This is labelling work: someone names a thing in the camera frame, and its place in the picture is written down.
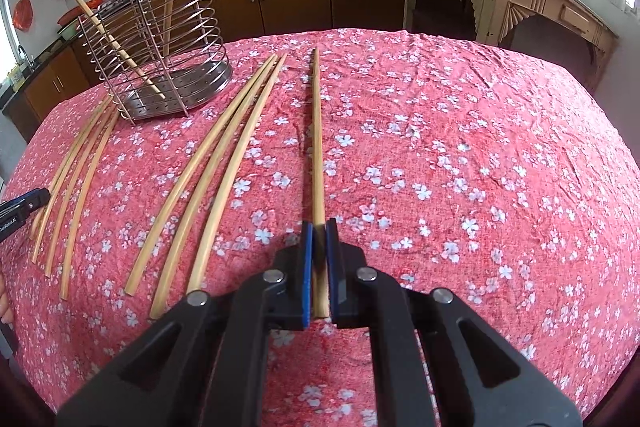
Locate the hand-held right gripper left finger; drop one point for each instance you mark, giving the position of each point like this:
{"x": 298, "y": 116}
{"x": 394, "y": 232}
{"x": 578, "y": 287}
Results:
{"x": 306, "y": 277}

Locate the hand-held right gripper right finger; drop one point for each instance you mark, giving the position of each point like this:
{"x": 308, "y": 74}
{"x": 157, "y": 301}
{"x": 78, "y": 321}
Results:
{"x": 336, "y": 302}

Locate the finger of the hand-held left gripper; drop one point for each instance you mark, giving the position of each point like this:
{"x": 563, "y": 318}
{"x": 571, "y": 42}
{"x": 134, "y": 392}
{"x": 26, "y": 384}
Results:
{"x": 31, "y": 199}

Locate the person's left hand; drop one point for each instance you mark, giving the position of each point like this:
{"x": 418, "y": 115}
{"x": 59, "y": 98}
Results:
{"x": 5, "y": 304}

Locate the yellow packet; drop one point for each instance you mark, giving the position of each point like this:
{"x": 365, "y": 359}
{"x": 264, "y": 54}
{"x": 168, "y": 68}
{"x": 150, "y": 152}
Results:
{"x": 16, "y": 78}

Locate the metal faucet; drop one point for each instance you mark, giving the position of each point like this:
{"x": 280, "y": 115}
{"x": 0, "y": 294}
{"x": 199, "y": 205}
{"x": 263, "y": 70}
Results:
{"x": 26, "y": 56}

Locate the green basin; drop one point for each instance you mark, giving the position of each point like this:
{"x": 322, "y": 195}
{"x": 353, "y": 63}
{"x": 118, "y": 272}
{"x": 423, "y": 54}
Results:
{"x": 67, "y": 32}

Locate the narrow side window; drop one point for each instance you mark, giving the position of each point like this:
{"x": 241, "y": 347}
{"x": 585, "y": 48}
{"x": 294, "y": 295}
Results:
{"x": 7, "y": 27}

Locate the red floral tablecloth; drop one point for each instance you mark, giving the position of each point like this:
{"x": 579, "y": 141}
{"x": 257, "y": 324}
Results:
{"x": 450, "y": 157}

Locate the red bowl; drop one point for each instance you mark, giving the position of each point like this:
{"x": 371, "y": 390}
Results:
{"x": 75, "y": 13}

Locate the worn cream wooden sideboard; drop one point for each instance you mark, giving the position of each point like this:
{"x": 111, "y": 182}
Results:
{"x": 540, "y": 2}

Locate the red wall ornament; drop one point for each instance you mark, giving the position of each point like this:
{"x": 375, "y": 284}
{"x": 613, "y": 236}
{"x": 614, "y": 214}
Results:
{"x": 22, "y": 13}

